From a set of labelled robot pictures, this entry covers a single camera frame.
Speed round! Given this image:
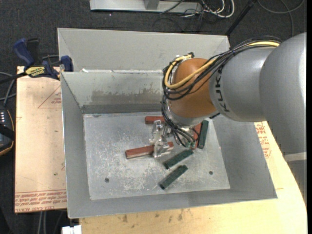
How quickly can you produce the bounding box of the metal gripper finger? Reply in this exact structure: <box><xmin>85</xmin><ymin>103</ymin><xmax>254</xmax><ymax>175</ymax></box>
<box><xmin>160</xmin><ymin>141</ymin><xmax>175</xmax><ymax>157</ymax></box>
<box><xmin>152</xmin><ymin>142</ymin><xmax>162</xmax><ymax>159</ymax></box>

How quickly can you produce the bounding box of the red-brown block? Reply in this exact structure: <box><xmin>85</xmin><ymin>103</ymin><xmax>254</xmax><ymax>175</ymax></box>
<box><xmin>144</xmin><ymin>116</ymin><xmax>166</xmax><ymax>125</ymax></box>
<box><xmin>192</xmin><ymin>122</ymin><xmax>203</xmax><ymax>144</ymax></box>
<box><xmin>125</xmin><ymin>141</ymin><xmax>175</xmax><ymax>159</ymax></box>

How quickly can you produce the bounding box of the dark green flat block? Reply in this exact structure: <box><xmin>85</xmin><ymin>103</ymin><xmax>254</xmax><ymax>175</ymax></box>
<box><xmin>158</xmin><ymin>164</ymin><xmax>189</xmax><ymax>190</ymax></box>
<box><xmin>163</xmin><ymin>149</ymin><xmax>195</xmax><ymax>170</ymax></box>
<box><xmin>197</xmin><ymin>119</ymin><xmax>210</xmax><ymax>150</ymax></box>

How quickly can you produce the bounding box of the grey metal bin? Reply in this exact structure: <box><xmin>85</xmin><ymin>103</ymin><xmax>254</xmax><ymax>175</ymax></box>
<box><xmin>57</xmin><ymin>27</ymin><xmax>278</xmax><ymax>219</ymax></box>

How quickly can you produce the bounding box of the brown cardboard board, red print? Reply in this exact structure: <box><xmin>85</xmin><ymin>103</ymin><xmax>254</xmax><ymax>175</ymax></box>
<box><xmin>14</xmin><ymin>65</ymin><xmax>273</xmax><ymax>214</ymax></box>

